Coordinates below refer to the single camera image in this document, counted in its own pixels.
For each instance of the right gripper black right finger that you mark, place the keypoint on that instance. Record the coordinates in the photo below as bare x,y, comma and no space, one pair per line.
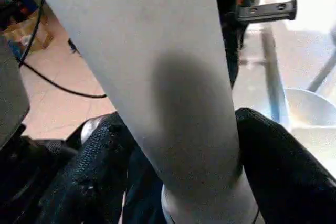
283,176

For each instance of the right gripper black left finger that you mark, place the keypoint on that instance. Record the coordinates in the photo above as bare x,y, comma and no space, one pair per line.
92,176

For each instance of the white plastic table leg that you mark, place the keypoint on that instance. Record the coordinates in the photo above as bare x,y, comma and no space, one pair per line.
157,64

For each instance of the black work mat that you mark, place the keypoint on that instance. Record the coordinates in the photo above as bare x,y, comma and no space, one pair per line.
26,182

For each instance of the silver dome stand base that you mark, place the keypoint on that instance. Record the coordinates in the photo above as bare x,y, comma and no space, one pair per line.
309,108

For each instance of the blue object on floor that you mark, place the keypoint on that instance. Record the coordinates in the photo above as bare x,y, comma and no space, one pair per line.
16,48

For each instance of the brown cardboard box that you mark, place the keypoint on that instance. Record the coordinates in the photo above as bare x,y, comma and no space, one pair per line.
42,32

